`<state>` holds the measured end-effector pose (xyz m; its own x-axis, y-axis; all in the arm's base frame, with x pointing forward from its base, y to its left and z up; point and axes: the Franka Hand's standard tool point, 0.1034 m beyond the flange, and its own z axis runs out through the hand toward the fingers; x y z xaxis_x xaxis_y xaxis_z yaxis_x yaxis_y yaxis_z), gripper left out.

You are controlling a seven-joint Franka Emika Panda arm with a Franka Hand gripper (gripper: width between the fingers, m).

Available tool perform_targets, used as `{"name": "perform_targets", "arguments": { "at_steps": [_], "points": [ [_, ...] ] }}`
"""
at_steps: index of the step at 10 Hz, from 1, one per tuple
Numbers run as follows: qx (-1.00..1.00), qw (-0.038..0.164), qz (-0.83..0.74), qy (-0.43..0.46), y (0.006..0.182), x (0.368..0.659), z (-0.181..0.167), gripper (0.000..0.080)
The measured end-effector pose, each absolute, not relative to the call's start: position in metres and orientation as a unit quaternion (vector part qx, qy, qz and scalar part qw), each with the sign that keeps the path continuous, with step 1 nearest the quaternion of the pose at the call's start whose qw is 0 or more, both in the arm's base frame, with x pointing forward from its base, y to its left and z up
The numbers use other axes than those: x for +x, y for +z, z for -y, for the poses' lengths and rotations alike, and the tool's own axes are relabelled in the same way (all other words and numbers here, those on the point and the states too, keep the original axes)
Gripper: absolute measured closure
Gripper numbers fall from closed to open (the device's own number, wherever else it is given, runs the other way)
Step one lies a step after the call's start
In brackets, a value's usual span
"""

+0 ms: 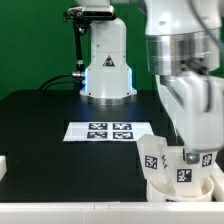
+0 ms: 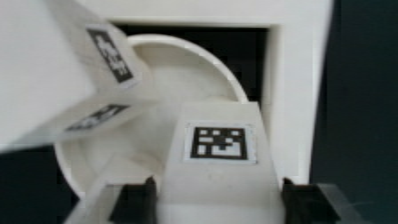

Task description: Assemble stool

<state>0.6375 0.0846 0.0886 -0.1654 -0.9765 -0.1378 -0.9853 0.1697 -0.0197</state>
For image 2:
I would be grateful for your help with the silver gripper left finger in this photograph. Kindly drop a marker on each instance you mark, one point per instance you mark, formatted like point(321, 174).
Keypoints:
point(118, 204)

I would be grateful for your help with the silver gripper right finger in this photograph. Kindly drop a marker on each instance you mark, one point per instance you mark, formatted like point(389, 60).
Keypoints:
point(317, 204)

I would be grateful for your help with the white right barrier block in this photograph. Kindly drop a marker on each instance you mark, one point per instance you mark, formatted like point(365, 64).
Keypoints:
point(298, 20)

